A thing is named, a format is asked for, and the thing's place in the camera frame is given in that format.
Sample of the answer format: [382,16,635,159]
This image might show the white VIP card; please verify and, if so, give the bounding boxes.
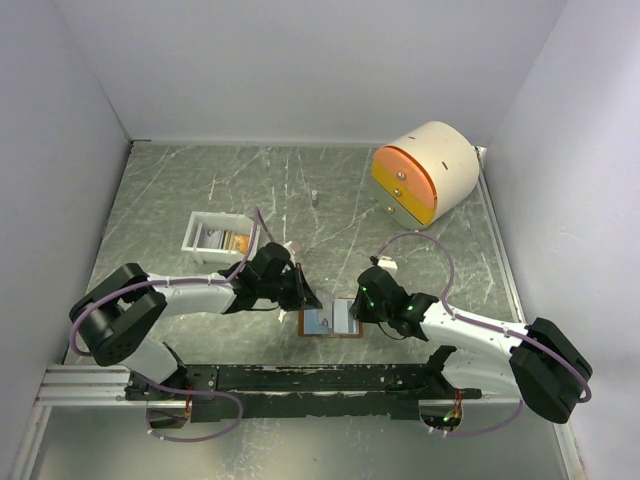
[316,290,333,334]

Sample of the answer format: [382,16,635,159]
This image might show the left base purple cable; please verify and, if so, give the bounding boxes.
[144,389,249,444]

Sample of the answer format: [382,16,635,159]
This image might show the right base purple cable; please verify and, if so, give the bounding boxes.
[427,399,524,437]

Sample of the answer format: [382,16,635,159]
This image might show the brown leather card holder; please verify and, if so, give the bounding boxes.
[298,298,363,338]

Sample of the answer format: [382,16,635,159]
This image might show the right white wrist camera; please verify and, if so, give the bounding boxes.
[370,255,398,277]

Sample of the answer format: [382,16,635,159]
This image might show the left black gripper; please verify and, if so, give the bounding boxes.
[259,262,323,311]

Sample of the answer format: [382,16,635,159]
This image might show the cream round drawer cabinet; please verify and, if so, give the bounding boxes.
[371,121,480,230]

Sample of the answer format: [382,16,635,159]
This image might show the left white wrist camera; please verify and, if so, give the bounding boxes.
[283,240,302,263]

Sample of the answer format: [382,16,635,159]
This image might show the stack of cards in tray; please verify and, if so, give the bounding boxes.
[196,227,250,254]

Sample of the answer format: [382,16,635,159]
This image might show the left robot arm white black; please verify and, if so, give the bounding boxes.
[69,242,323,399]

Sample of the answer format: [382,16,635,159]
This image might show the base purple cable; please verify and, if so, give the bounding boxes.
[427,399,524,437]
[144,389,249,444]

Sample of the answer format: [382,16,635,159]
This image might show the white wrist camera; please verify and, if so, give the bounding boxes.
[370,255,398,277]
[283,240,302,263]

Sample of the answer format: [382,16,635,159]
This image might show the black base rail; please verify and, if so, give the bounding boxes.
[125,364,481,423]

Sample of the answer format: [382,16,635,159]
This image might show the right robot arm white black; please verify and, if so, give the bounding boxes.
[352,266,593,424]

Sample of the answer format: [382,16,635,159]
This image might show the white card tray box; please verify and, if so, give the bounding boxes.
[181,211,260,265]

